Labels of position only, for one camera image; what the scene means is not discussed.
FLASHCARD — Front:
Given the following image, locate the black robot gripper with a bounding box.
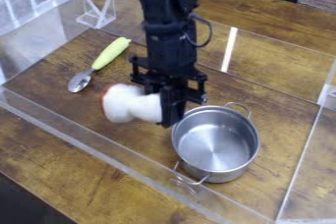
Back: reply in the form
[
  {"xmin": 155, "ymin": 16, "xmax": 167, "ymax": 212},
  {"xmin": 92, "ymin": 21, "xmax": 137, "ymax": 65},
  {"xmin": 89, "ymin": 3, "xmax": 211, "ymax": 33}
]
[{"xmin": 129, "ymin": 21, "xmax": 208, "ymax": 128}]

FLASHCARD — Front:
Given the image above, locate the red and white plush mushroom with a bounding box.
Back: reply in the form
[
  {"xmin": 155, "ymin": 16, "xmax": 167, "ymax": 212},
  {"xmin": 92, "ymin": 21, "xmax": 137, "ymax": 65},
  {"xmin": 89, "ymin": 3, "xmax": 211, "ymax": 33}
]
[{"xmin": 101, "ymin": 84, "xmax": 163, "ymax": 123}]

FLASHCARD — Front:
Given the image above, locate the silver metal pot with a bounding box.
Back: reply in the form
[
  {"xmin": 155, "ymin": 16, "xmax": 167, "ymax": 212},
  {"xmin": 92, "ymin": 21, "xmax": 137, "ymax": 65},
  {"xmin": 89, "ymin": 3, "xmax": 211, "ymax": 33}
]
[{"xmin": 171, "ymin": 102, "xmax": 260, "ymax": 186}]

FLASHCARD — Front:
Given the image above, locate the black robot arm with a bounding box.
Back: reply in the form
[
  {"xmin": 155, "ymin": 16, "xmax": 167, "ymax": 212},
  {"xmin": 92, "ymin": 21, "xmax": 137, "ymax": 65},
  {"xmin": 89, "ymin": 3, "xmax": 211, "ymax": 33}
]
[{"xmin": 129, "ymin": 0, "xmax": 208, "ymax": 128}]

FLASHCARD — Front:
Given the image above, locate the yellow handled metal spoon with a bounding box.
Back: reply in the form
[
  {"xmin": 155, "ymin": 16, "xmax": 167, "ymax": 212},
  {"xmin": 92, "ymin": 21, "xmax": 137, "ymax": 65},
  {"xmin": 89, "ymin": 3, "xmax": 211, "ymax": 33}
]
[{"xmin": 67, "ymin": 37, "xmax": 131, "ymax": 93}]

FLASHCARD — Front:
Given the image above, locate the clear acrylic triangle bracket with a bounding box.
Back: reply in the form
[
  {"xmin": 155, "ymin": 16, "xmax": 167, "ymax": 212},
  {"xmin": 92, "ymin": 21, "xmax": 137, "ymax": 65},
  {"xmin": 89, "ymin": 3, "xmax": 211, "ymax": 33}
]
[{"xmin": 76, "ymin": 0, "xmax": 117, "ymax": 28}]

